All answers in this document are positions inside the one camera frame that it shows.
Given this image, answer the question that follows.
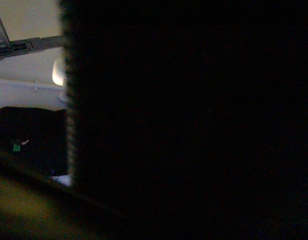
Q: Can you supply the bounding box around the black printed t-shirt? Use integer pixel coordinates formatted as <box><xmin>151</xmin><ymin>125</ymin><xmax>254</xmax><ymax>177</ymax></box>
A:
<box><xmin>0</xmin><ymin>0</ymin><xmax>308</xmax><ymax>240</ymax></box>

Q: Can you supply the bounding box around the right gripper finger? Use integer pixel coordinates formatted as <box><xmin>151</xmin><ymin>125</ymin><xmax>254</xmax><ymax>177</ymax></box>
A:
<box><xmin>0</xmin><ymin>150</ymin><xmax>124</xmax><ymax>240</ymax></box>

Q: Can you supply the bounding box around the grey metal clothes rack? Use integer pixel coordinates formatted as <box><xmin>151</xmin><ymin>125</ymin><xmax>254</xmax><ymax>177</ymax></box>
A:
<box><xmin>0</xmin><ymin>18</ymin><xmax>64</xmax><ymax>61</ymax></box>

